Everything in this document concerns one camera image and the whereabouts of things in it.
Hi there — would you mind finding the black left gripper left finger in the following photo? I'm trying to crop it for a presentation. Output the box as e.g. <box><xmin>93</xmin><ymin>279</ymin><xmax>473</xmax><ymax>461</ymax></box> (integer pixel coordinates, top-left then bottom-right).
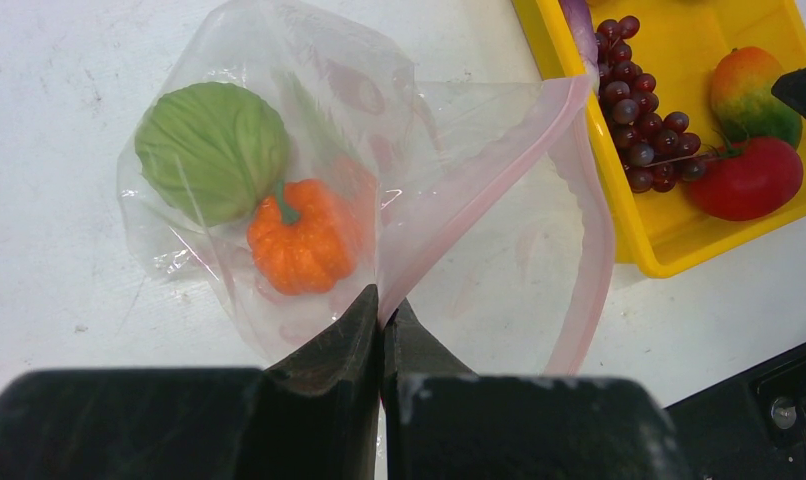
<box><xmin>0</xmin><ymin>285</ymin><xmax>379</xmax><ymax>479</ymax></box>

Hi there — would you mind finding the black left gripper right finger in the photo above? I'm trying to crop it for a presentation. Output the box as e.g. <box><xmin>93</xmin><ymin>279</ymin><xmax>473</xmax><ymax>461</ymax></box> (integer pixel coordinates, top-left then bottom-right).
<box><xmin>381</xmin><ymin>303</ymin><xmax>694</xmax><ymax>479</ymax></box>

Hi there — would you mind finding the green orange mango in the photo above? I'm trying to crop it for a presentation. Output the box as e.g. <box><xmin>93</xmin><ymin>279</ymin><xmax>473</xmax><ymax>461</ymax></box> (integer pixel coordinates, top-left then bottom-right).
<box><xmin>709</xmin><ymin>46</ymin><xmax>803</xmax><ymax>149</ymax></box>

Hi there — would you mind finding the red tomato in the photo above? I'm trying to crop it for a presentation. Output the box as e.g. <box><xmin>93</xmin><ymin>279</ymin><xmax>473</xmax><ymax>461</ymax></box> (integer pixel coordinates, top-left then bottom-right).
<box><xmin>686</xmin><ymin>137</ymin><xmax>804</xmax><ymax>222</ymax></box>

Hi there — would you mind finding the yellow plastic tray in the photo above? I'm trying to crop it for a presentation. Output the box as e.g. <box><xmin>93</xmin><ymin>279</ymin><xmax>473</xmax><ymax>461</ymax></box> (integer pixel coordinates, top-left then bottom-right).
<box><xmin>511</xmin><ymin>0</ymin><xmax>806</xmax><ymax>280</ymax></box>

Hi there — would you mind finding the clear zip top bag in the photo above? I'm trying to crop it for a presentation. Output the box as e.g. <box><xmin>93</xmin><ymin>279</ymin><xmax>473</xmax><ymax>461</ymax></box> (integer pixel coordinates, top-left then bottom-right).
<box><xmin>117</xmin><ymin>1</ymin><xmax>614</xmax><ymax>375</ymax></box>

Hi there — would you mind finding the green cabbage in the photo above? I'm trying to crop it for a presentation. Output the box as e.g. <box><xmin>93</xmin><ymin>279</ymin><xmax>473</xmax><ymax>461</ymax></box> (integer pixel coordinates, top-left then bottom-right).
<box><xmin>134</xmin><ymin>82</ymin><xmax>291</xmax><ymax>227</ymax></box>

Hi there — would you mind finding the red grape bunch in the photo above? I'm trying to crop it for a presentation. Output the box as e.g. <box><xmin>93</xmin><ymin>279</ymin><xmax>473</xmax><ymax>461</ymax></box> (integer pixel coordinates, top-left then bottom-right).
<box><xmin>594</xmin><ymin>15</ymin><xmax>707</xmax><ymax>194</ymax></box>

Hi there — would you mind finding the slim purple white eggplant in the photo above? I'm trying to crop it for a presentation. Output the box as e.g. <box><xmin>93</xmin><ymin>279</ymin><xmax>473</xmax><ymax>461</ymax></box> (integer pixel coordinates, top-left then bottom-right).
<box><xmin>559</xmin><ymin>0</ymin><xmax>598</xmax><ymax>74</ymax></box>

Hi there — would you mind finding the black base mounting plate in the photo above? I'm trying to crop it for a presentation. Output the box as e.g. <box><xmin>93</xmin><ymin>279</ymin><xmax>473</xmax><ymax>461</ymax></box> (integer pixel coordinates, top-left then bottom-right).
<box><xmin>667</xmin><ymin>343</ymin><xmax>806</xmax><ymax>480</ymax></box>

